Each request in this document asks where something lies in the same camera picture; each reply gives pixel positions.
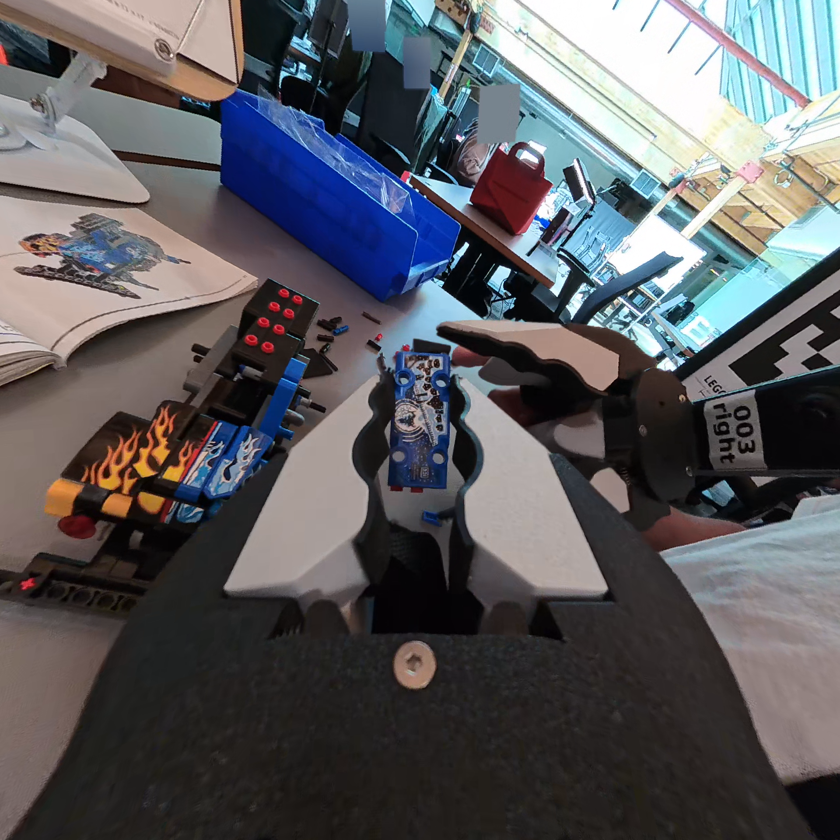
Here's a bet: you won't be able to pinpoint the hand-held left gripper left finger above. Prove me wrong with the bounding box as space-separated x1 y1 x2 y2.
223 374 391 635

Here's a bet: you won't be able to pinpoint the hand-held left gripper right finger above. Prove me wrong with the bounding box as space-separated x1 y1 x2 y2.
449 377 610 611

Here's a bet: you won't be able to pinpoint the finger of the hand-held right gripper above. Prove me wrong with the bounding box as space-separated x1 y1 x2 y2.
478 357 555 389
435 319 622 398

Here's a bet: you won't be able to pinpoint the blue printed lego panel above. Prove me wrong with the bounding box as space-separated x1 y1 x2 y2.
387 350 454 493

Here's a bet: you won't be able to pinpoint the lego truck model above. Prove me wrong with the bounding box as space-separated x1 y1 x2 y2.
0 279 329 618

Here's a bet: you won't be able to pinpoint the person's right forearm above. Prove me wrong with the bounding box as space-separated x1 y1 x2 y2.
643 505 749 552

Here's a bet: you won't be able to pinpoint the scattered small lego pieces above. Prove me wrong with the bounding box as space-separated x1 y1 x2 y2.
316 310 454 370

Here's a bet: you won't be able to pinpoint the lego instruction booklet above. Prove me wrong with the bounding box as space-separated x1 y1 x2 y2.
0 196 259 388

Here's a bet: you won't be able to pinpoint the person's right hand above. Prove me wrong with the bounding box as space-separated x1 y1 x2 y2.
451 346 534 424

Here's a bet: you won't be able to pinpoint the dark blue office chair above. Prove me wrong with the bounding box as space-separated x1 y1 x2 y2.
505 252 685 327

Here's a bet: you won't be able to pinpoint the wooden office table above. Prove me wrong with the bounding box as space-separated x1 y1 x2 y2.
410 174 560 290

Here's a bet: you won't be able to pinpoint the black and white tag sign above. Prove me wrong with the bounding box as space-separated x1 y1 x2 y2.
676 249 840 403

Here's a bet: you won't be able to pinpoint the studio light panel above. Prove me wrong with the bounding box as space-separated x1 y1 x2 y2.
563 157 598 207

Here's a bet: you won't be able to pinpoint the red tote bag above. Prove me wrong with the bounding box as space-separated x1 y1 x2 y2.
469 141 554 236

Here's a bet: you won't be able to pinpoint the blue storage bin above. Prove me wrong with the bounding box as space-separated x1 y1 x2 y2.
220 91 462 303

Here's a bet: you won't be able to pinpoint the clear plastic bag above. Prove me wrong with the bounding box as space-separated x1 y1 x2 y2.
256 95 421 224

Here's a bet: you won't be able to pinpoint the white monitor stand base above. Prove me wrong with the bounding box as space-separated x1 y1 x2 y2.
0 52 152 204

